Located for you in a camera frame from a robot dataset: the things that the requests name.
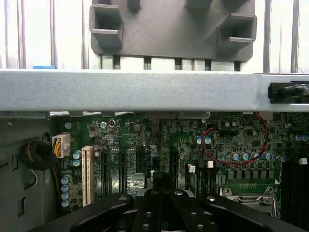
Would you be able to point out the black open PC case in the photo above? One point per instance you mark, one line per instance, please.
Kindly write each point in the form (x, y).
(144, 89)

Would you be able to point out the grey parts rack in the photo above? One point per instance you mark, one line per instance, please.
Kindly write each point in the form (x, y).
(169, 29)

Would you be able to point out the green Dell motherboard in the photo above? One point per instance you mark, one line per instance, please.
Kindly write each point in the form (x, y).
(236, 135)

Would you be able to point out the metal CPU socket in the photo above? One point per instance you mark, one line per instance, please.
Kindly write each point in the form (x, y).
(241, 195)

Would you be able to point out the long black expansion slot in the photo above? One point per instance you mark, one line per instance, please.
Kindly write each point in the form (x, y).
(174, 166)
(106, 174)

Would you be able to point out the white PCI expansion slot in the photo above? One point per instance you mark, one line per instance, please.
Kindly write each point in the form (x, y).
(87, 176)

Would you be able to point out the white power connector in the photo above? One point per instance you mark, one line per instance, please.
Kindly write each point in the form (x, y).
(64, 145)

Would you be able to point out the black expansion slot blue latch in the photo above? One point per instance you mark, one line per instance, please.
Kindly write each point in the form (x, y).
(123, 171)

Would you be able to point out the blue case latch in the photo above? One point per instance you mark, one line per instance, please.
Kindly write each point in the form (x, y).
(43, 67)

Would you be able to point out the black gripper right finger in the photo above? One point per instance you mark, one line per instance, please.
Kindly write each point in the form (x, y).
(190, 215)

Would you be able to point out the short black expansion slot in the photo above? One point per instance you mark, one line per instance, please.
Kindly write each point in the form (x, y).
(140, 162)

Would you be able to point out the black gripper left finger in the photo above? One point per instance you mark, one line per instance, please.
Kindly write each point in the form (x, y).
(149, 212)

